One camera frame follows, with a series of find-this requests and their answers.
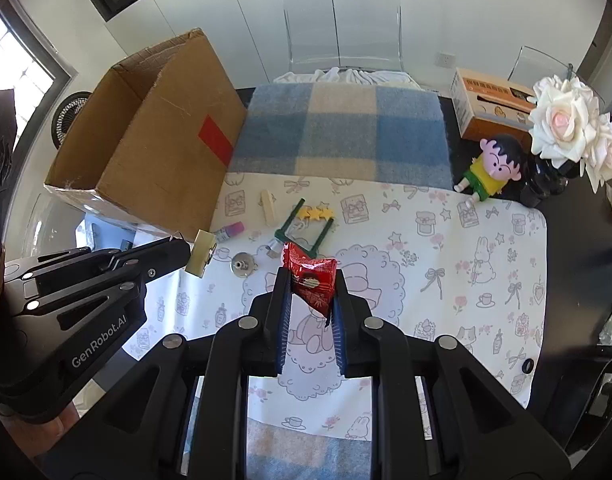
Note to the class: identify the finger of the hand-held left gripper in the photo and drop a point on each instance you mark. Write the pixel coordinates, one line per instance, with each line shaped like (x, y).
(85, 257)
(110, 300)

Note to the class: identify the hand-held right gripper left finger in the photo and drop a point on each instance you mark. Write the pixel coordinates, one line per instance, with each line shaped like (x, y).
(284, 320)

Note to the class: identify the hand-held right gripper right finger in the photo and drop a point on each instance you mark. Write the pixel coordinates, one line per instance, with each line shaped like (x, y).
(338, 330)

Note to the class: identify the red snack packet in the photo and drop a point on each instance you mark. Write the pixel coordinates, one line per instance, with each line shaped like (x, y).
(311, 280)

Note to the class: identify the small cream block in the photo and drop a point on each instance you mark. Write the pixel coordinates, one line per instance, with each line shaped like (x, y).
(200, 255)

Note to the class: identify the small pink-capped bottle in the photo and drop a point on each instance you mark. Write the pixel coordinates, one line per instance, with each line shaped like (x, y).
(230, 230)

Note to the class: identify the white bar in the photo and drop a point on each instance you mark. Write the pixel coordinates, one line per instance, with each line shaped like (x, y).
(269, 210)

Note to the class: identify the brown cardboard box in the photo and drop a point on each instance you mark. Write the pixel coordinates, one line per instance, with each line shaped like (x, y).
(175, 160)

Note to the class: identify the round metal disc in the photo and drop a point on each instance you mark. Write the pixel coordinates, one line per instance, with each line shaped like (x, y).
(241, 263)

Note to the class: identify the small metal cylinder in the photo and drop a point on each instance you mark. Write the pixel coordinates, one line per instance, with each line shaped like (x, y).
(273, 246)

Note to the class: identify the white printed mat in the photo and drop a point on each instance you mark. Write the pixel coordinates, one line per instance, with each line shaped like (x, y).
(436, 285)

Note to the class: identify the black fan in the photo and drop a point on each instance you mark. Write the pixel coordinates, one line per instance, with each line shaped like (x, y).
(70, 110)

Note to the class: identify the blue beige plaid blanket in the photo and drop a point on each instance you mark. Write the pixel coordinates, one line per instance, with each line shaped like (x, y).
(336, 130)

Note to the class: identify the window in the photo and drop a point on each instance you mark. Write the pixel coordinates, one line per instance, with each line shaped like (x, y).
(15, 60)

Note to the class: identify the cartoon boy figurine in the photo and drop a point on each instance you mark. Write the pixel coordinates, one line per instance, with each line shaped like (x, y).
(501, 157)

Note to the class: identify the black vase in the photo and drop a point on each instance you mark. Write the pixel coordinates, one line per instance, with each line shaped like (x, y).
(541, 180)

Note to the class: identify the white cloth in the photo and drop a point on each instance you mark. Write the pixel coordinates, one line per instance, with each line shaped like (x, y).
(356, 76)

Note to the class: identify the orange white carton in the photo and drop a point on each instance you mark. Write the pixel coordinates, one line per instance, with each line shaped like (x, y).
(486, 110)

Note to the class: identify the clear plastic chair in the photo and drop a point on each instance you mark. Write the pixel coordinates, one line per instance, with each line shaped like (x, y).
(536, 65)
(336, 25)

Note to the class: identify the white rose bouquet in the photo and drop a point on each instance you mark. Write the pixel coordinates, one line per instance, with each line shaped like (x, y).
(561, 120)

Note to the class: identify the green frame yellow stars toy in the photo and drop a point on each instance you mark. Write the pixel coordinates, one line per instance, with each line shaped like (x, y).
(316, 214)

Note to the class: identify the black furniture frame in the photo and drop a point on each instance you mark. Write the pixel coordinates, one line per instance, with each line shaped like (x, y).
(586, 435)

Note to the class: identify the wall socket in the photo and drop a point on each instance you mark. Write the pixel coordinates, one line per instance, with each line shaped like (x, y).
(447, 58)

